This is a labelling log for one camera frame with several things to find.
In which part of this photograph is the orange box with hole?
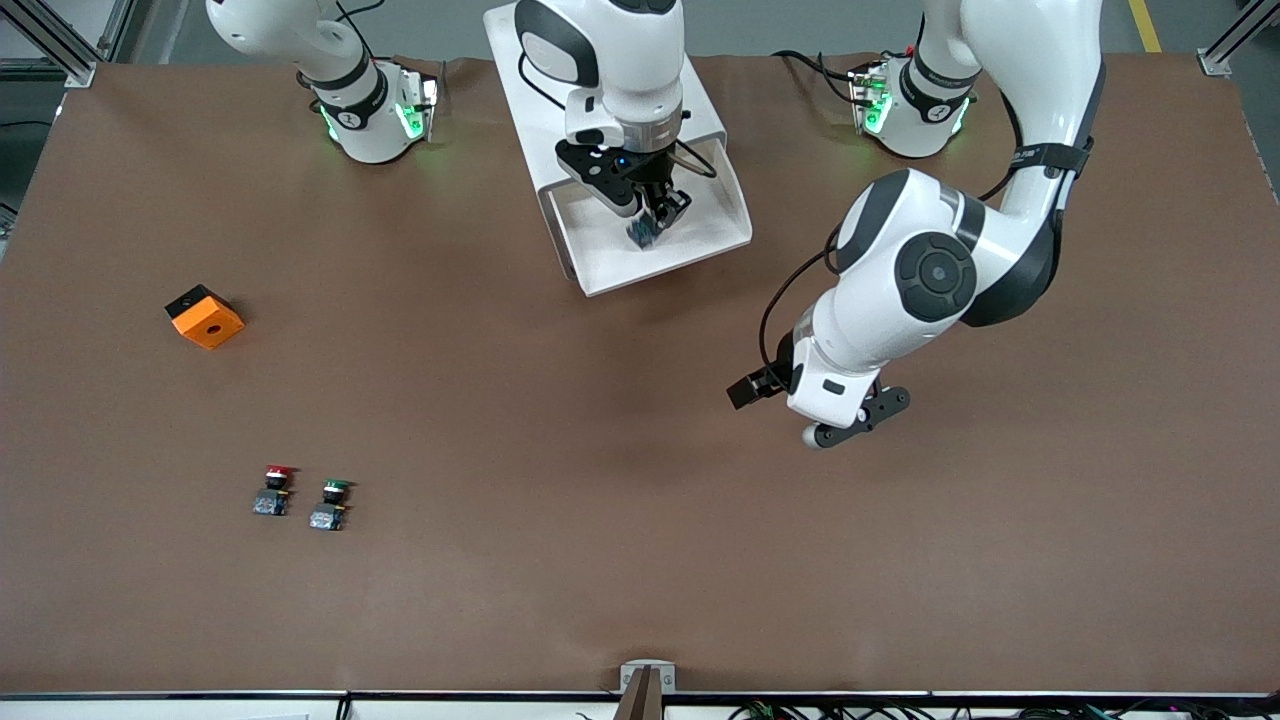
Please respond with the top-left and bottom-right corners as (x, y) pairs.
(164, 284), (246, 351)

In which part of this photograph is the black left camera cable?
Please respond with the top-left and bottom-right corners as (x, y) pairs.
(757, 225), (843, 373)

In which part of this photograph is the black camera cable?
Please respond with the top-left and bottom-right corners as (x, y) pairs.
(757, 225), (843, 373)
(517, 45), (718, 181)

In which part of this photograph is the black right camera cable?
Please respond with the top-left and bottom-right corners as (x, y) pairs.
(517, 45), (718, 181)

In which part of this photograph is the black arm base cable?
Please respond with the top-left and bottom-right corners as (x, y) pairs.
(772, 48), (869, 106)

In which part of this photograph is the grey metal bracket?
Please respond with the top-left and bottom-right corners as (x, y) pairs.
(620, 660), (677, 694)

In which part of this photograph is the green push button switch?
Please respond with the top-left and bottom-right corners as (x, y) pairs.
(309, 479), (353, 532)

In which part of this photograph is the red push button switch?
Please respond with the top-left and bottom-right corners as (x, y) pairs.
(253, 465), (299, 517)

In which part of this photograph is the aluminium frame profile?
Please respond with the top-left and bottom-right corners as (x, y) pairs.
(0, 0), (136, 89)
(1197, 0), (1280, 78)

